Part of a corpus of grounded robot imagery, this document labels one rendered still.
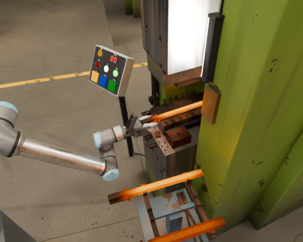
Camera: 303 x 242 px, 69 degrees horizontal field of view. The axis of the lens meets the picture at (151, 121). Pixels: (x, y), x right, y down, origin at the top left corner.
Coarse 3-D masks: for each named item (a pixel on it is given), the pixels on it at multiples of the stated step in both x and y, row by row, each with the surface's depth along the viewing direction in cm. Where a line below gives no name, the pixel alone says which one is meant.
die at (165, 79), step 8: (152, 64) 114; (152, 72) 118; (160, 72) 107; (184, 72) 110; (192, 72) 112; (200, 72) 114; (160, 80) 111; (168, 80) 109; (176, 80) 111; (184, 80) 113
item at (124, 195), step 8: (176, 176) 105; (184, 176) 105; (192, 176) 104; (200, 176) 107; (152, 184) 102; (160, 184) 102; (168, 184) 103; (120, 192) 99; (128, 192) 99; (136, 192) 100; (112, 200) 99; (120, 200) 100; (128, 200) 100
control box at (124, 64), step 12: (96, 48) 165; (108, 48) 166; (96, 60) 167; (108, 60) 159; (120, 60) 152; (132, 60) 153; (108, 72) 160; (120, 72) 153; (96, 84) 169; (108, 84) 162; (120, 84) 155; (120, 96) 160
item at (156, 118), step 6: (198, 102) 141; (180, 108) 138; (186, 108) 138; (192, 108) 139; (156, 114) 134; (162, 114) 135; (168, 114) 134; (144, 120) 131; (150, 120) 131; (156, 120) 133
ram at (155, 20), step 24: (144, 0) 99; (168, 0) 79; (192, 0) 83; (216, 0) 87; (144, 24) 108; (168, 24) 85; (192, 24) 89; (144, 48) 118; (168, 48) 92; (192, 48) 97; (168, 72) 99
